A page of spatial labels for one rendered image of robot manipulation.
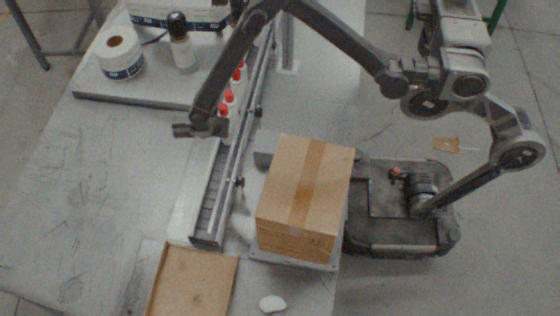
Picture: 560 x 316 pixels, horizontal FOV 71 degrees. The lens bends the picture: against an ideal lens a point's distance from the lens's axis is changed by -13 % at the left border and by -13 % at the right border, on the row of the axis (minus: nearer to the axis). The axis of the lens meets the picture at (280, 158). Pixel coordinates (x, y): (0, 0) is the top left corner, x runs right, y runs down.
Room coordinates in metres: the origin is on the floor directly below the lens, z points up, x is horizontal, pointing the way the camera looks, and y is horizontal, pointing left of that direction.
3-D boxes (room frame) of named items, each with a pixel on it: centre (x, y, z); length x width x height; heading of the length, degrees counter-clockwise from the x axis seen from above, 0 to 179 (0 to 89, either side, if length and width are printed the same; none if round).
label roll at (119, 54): (1.38, 0.70, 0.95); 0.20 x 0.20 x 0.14
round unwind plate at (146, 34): (1.65, 0.67, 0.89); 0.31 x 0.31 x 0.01
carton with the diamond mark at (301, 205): (0.64, -0.08, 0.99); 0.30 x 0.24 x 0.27; 165
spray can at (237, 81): (1.12, 0.16, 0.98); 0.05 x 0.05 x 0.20
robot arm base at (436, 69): (0.78, -0.38, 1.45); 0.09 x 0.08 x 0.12; 176
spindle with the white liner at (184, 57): (1.34, 0.40, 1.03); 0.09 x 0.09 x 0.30
